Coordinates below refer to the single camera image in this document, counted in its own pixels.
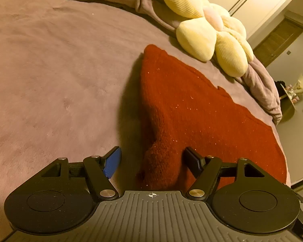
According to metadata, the cream flower-shaped pillow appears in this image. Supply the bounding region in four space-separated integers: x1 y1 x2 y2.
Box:
138 0 254 77

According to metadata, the small yellow side table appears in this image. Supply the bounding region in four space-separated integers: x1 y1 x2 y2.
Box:
275 81 296 112

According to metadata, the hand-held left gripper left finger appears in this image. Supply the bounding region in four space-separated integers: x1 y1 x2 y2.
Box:
40 146 123 201

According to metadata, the wrapped flower bouquet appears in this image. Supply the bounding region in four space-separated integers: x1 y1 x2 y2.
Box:
290 74 303 99

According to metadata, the red knit cardigan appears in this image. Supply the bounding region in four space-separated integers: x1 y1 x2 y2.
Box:
136 44 287 190

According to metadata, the brown wooden door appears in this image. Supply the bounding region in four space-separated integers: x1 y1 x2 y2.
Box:
252 18 303 68

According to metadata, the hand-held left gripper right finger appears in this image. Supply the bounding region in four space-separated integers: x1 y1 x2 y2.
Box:
182 147 266 201

